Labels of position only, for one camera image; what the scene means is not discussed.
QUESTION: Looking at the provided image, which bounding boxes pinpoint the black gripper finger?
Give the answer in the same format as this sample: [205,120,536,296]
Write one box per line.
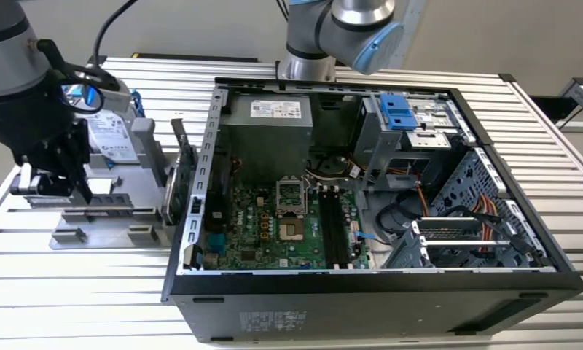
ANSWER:
[24,119,92,205]

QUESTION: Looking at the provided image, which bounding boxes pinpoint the dark blue RAM stick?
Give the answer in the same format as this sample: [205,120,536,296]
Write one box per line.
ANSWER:
[24,194,133,209]

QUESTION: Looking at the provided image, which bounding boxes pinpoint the hard disk in blue carrier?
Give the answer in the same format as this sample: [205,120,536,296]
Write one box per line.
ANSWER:
[85,87,145,168]

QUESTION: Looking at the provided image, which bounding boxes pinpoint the silver CPU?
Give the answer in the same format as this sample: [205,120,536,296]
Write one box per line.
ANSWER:
[89,178,113,196]

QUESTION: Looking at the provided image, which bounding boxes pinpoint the grey plastic parts rack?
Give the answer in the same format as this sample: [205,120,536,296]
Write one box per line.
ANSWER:
[48,116,184,251]

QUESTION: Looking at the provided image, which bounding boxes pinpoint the green graphics card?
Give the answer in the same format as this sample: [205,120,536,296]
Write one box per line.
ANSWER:
[160,112,199,225]

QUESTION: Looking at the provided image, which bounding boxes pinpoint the black expansion slot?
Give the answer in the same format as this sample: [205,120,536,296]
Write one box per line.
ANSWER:
[207,184,229,234]

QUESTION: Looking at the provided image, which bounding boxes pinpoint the grey power supply unit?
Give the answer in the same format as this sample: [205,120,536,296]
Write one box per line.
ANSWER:
[221,93,316,183]

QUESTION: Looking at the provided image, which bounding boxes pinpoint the green motherboard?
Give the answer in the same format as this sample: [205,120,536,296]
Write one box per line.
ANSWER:
[201,182,371,271]

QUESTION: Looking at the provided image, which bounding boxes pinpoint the metal socket cover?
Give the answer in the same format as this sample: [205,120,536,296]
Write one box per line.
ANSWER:
[276,176,307,217]

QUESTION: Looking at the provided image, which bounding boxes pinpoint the CPU socket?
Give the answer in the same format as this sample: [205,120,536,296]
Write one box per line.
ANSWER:
[279,217,307,242]

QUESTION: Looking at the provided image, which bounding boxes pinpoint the blue plastic drive latch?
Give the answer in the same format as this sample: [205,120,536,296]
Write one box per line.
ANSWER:
[377,93,416,131]

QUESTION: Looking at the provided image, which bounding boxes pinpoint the metal drive cage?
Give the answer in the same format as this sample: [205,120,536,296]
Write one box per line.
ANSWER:
[355,93,473,190]

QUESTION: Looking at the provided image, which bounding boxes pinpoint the black open PC case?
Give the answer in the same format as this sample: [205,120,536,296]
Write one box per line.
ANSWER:
[160,75,583,343]

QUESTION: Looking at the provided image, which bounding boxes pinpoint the metal disk bay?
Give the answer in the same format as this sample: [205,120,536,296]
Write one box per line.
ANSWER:
[384,214,517,269]

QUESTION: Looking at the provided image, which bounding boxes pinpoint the black rectangular block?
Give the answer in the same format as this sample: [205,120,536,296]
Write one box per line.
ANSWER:
[529,95,578,123]

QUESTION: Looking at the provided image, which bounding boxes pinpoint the black camera bracket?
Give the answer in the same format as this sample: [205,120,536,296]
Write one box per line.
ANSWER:
[36,38,121,90]

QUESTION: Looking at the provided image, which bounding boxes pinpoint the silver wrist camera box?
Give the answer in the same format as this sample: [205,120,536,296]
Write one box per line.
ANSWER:
[60,63,131,114]

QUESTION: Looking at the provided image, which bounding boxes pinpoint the black camera cable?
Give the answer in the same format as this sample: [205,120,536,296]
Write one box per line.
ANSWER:
[92,0,140,66]

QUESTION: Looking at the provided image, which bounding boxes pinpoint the black looped cable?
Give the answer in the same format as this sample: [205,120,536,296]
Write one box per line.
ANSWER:
[377,200,422,246]

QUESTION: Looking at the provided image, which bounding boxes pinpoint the thin orange wires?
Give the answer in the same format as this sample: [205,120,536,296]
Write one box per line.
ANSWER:
[388,166,430,219]

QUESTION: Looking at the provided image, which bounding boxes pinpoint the black flat data cable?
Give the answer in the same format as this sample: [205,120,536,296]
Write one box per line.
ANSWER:
[434,205,505,224]

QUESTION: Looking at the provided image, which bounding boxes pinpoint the orange yellow red wire bundle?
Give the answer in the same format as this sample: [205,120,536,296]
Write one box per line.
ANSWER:
[470,195,502,252]

